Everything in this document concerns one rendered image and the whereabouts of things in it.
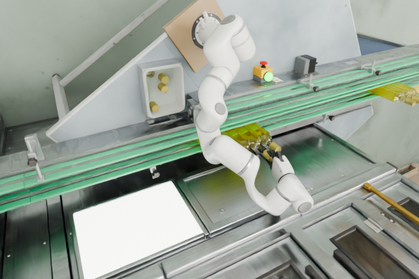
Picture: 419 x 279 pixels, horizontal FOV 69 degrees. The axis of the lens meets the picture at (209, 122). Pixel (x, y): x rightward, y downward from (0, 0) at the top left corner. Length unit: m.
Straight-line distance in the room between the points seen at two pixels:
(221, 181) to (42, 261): 0.71
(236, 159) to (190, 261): 0.37
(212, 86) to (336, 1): 1.08
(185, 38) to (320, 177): 0.87
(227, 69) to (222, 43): 0.09
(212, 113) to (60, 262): 0.71
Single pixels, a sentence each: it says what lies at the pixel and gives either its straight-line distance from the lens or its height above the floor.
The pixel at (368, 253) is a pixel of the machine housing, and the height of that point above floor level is 1.62.
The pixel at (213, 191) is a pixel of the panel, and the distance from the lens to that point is 1.29.
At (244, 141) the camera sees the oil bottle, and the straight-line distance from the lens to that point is 1.31.
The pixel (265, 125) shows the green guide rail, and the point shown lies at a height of 0.92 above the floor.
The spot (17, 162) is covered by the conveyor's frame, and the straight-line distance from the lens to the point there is 1.35.
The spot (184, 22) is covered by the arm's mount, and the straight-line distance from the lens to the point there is 1.33.
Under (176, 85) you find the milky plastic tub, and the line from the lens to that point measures 1.37.
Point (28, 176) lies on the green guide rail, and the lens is 1.29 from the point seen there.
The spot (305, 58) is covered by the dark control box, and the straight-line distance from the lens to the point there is 1.73.
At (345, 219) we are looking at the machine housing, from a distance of 1.34.
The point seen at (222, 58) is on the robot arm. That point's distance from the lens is 1.02.
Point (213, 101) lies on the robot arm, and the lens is 0.95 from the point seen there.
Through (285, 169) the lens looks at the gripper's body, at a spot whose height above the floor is 1.32.
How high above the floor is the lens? 1.97
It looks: 50 degrees down
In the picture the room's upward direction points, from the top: 133 degrees clockwise
